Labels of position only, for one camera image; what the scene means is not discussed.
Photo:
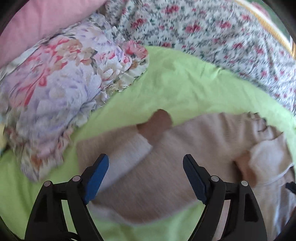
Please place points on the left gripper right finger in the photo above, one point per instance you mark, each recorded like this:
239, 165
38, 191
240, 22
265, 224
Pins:
244, 219

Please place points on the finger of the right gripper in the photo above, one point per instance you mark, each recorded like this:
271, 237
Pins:
291, 187

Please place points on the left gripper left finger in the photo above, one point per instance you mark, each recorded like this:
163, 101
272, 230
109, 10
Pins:
47, 220

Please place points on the beige knitted sweater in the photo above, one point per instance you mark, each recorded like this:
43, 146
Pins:
156, 169

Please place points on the pastel floral pillow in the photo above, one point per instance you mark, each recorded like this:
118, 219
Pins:
53, 87

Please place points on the green bed sheet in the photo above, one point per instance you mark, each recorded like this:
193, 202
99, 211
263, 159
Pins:
181, 84

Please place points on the floral rose duvet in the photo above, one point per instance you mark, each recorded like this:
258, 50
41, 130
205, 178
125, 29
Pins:
223, 33

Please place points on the gold framed picture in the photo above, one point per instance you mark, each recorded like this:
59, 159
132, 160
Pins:
270, 27

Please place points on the pink quilt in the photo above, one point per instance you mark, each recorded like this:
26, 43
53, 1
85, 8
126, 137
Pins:
39, 19

